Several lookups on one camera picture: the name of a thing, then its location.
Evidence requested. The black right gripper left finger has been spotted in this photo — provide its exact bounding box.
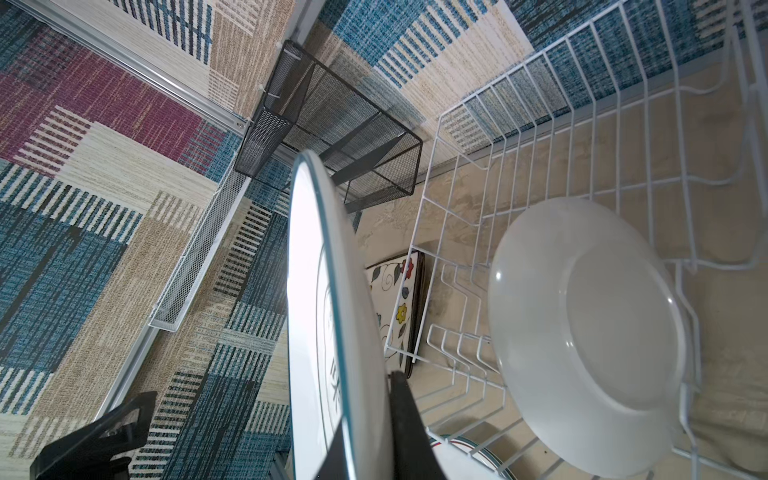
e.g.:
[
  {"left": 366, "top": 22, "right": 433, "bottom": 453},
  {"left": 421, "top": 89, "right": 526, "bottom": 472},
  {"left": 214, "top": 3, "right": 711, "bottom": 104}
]
[{"left": 315, "top": 422, "right": 348, "bottom": 480}]

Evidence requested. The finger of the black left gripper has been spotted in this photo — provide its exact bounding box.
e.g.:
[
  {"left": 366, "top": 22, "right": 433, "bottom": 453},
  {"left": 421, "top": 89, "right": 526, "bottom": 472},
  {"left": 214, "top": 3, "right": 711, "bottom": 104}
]
[{"left": 30, "top": 391, "right": 157, "bottom": 480}]

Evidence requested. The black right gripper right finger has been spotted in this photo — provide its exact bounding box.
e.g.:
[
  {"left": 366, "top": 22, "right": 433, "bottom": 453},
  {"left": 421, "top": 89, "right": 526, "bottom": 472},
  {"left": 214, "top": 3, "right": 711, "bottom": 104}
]
[{"left": 389, "top": 371, "right": 446, "bottom": 480}]

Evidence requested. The white wire dish rack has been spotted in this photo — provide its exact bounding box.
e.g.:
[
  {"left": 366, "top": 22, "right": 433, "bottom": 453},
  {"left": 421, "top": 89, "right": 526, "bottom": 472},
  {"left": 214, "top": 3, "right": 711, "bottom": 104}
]
[{"left": 399, "top": 1, "right": 767, "bottom": 479}]

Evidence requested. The black wire shelf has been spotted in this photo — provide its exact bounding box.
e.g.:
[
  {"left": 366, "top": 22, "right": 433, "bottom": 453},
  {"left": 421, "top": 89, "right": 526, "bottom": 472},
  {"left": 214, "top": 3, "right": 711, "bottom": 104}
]
[{"left": 234, "top": 40, "right": 423, "bottom": 212}]

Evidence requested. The white round plate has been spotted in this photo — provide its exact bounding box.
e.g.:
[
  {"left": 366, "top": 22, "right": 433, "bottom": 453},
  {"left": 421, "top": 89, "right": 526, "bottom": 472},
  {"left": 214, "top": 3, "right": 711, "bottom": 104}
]
[
  {"left": 487, "top": 197, "right": 688, "bottom": 478},
  {"left": 287, "top": 150, "right": 394, "bottom": 479},
  {"left": 430, "top": 437, "right": 514, "bottom": 479}
]

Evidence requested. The white mesh wall basket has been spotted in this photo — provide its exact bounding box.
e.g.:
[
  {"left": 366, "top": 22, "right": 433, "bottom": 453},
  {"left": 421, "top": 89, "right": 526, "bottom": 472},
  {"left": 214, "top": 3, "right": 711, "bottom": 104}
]
[{"left": 148, "top": 164, "right": 250, "bottom": 332}]

